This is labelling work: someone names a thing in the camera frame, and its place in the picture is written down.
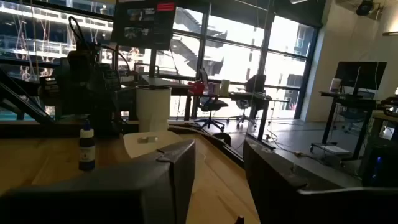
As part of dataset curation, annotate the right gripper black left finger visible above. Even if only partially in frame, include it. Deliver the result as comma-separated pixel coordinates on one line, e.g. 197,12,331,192
0,139,197,224

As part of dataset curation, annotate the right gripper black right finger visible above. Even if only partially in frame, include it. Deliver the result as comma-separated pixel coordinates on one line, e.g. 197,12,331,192
242,138,398,224

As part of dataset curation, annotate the large blue food coloring bottle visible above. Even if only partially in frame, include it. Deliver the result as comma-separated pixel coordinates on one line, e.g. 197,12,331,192
78,119,96,172

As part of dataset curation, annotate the black computer tower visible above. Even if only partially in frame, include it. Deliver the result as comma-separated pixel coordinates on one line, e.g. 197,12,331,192
360,146,398,188

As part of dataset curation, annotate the black standing desk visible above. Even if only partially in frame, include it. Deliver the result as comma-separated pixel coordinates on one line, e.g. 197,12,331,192
310,90,379,160

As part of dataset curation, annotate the black office chair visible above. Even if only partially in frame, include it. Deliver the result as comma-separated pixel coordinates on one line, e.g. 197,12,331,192
228,73,267,129

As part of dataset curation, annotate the office chair with blue base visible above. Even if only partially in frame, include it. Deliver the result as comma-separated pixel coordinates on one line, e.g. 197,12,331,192
194,70,229,131

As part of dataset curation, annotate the white paper roll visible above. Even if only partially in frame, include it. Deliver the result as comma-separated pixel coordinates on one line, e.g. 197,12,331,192
220,79,231,96

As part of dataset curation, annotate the black monitor on stand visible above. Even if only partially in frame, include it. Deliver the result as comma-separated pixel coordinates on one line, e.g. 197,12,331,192
334,61,388,91

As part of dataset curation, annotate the red desk object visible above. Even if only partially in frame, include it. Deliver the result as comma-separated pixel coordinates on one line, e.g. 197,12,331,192
188,80,205,96

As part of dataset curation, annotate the black hanging monitor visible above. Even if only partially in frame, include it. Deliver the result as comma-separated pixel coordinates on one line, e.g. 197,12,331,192
111,0,177,50

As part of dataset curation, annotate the black table edge rail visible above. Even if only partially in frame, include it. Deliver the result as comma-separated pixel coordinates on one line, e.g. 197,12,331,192
167,123,245,169

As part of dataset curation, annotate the black diagonal frame strut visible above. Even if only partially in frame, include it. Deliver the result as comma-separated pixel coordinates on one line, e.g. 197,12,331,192
0,68,54,125

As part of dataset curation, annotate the black wall-mounted camera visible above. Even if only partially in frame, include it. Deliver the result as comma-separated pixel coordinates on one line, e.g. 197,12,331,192
356,0,382,17

